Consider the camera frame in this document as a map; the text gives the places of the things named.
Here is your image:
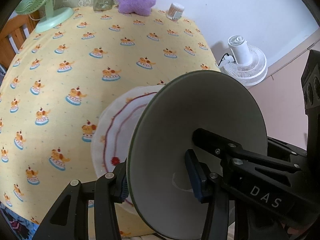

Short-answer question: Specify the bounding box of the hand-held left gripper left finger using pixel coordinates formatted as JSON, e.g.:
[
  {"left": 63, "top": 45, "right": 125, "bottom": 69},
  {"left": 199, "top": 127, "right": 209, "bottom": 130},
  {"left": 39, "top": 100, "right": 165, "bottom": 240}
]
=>
[{"left": 32, "top": 161, "right": 132, "bottom": 240}]

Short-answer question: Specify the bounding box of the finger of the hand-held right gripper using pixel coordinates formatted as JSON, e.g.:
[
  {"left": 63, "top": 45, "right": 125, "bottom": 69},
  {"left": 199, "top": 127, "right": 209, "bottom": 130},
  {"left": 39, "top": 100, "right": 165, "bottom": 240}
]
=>
[
  {"left": 192, "top": 128, "right": 302, "bottom": 187},
  {"left": 267, "top": 136, "right": 308, "bottom": 164}
]

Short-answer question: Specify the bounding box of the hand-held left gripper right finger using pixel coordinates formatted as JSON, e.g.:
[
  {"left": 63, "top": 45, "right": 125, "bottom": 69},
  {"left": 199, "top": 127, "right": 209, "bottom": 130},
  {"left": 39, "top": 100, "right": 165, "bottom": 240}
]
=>
[{"left": 184, "top": 149, "right": 237, "bottom": 240}]

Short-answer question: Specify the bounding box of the floral ceramic bowl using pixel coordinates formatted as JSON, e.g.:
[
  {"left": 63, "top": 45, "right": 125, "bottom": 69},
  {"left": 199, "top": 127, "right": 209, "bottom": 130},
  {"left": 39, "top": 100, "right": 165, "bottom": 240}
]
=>
[{"left": 126, "top": 70, "right": 268, "bottom": 240}]

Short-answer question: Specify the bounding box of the scalloped yellow floral plate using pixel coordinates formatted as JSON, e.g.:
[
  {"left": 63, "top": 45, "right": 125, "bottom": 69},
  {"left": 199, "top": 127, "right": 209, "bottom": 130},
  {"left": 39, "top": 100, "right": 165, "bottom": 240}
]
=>
[{"left": 90, "top": 84, "right": 170, "bottom": 215}]

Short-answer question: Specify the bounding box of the white floor fan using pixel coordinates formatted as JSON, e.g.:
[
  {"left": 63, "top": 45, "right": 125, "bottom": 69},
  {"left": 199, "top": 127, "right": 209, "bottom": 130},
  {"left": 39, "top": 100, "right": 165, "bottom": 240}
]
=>
[{"left": 219, "top": 35, "right": 268, "bottom": 87}]

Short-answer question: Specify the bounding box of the yellow printed tablecloth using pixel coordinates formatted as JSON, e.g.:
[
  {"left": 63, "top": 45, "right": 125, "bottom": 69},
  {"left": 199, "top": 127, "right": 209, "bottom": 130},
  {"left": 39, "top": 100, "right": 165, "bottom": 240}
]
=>
[{"left": 0, "top": 5, "right": 222, "bottom": 238}]

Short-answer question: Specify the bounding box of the dark floral cloth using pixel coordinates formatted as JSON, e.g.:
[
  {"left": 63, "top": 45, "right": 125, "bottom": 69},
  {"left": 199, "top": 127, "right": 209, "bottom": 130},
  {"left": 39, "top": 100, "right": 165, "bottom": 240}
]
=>
[{"left": 0, "top": 202, "right": 40, "bottom": 240}]

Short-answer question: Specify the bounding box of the cotton swab container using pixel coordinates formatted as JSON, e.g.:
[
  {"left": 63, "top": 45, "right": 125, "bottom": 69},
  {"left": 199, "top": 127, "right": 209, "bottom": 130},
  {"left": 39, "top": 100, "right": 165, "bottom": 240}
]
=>
[{"left": 166, "top": 2, "right": 185, "bottom": 22}]

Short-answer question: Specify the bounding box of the green desk fan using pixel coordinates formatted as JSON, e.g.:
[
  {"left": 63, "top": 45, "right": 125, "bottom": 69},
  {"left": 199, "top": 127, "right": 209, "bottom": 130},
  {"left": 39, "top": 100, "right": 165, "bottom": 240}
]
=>
[{"left": 15, "top": 0, "right": 75, "bottom": 34}]

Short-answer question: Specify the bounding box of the wooden bed headboard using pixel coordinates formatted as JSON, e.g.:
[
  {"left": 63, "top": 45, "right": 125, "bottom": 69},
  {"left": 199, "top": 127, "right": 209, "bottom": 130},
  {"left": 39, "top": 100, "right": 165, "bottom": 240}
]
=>
[{"left": 0, "top": 14, "right": 38, "bottom": 73}]

